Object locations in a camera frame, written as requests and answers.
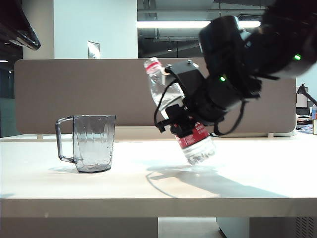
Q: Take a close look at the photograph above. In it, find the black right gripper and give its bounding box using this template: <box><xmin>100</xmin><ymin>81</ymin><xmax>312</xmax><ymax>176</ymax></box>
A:
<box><xmin>155</xmin><ymin>90</ymin><xmax>220</xmax><ymax>136</ymax></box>

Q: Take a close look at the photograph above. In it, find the clear water bottle red label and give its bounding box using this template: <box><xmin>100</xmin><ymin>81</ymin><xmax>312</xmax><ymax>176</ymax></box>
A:
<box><xmin>143</xmin><ymin>57</ymin><xmax>216</xmax><ymax>166</ymax></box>

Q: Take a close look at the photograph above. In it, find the grey transparent plastic mug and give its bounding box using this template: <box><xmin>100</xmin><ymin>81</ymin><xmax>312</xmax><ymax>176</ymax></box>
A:
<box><xmin>55</xmin><ymin>115</ymin><xmax>117</xmax><ymax>174</ymax></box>

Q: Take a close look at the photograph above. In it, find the white ceiling light strip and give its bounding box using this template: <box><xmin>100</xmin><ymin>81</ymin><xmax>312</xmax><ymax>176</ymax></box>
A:
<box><xmin>136</xmin><ymin>21</ymin><xmax>262</xmax><ymax>29</ymax></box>

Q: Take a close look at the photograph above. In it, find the brown fabric desk divider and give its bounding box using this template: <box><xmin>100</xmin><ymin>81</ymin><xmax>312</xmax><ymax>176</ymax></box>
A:
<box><xmin>14</xmin><ymin>57</ymin><xmax>297</xmax><ymax>136</ymax></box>

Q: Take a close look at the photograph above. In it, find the black camera cable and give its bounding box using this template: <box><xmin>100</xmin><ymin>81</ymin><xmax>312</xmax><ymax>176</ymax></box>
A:
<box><xmin>153</xmin><ymin>80</ymin><xmax>178</xmax><ymax>127</ymax></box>

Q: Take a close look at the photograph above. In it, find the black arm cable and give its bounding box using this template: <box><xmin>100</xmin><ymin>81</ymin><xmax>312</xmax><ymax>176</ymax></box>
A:
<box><xmin>214</xmin><ymin>99</ymin><xmax>247</xmax><ymax>136</ymax></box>

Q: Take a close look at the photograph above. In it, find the silver metal wall plate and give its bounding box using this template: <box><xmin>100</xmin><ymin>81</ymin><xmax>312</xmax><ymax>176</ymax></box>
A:
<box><xmin>87</xmin><ymin>41</ymin><xmax>101</xmax><ymax>60</ymax></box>

